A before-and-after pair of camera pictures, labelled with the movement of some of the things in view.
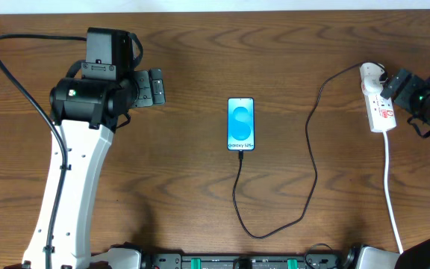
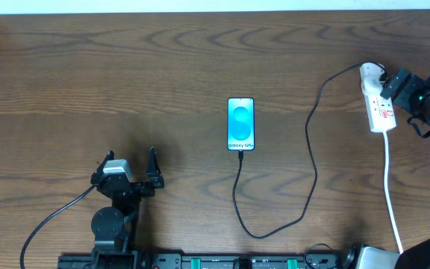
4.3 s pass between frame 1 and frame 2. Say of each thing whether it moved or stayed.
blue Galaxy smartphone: stayed
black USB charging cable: stayed
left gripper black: moved
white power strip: stayed
